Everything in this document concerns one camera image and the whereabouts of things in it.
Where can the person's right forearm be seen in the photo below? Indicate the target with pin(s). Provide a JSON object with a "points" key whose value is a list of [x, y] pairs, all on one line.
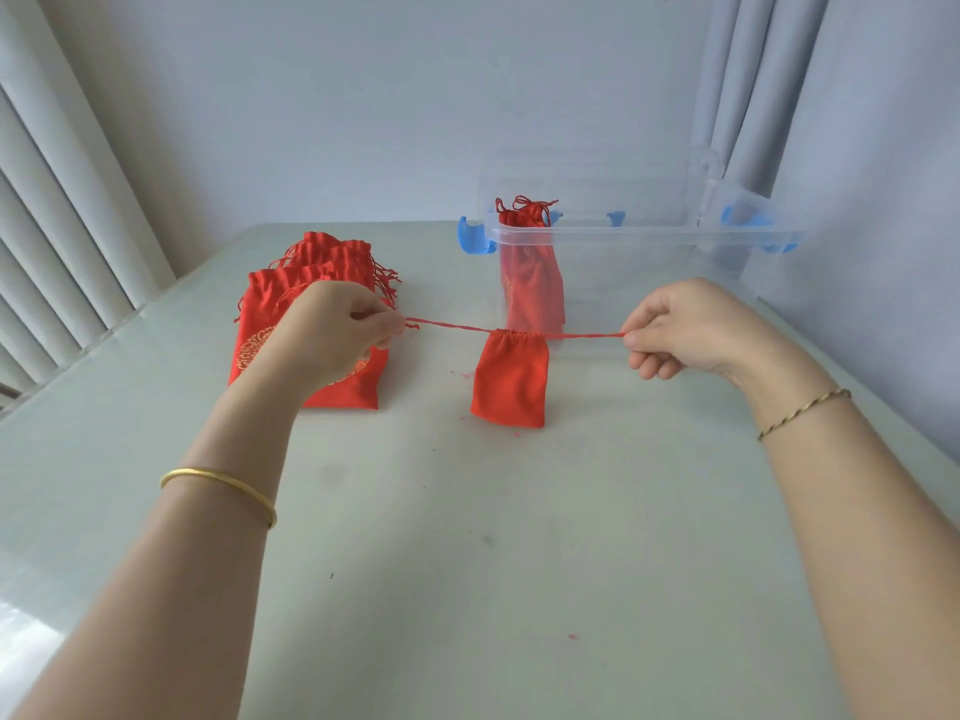
{"points": [[870, 562]]}

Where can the metal railing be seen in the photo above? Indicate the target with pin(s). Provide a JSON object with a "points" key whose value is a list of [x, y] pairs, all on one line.
{"points": [[7, 393]]}

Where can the white vertical blinds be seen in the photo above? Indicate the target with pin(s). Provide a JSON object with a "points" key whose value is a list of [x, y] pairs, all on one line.
{"points": [[60, 202]]}

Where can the pile of red drawstring pouches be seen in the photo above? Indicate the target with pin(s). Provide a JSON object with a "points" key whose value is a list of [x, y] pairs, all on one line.
{"points": [[262, 307]]}

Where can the person's left hand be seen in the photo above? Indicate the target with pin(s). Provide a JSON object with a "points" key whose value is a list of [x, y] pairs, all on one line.
{"points": [[322, 337]]}

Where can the person's right hand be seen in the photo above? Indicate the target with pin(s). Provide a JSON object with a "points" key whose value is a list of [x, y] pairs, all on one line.
{"points": [[705, 329]]}

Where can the clear plastic storage box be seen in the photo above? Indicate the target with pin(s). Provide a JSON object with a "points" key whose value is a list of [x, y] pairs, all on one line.
{"points": [[637, 233]]}

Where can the person's left forearm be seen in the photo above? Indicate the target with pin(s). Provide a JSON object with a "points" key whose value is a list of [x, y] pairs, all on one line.
{"points": [[165, 607]]}

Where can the gold bangle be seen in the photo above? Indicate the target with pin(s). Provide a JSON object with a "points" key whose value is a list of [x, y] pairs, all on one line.
{"points": [[217, 478]]}

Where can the grey curtain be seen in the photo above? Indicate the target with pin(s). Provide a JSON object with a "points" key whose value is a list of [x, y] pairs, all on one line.
{"points": [[862, 104]]}

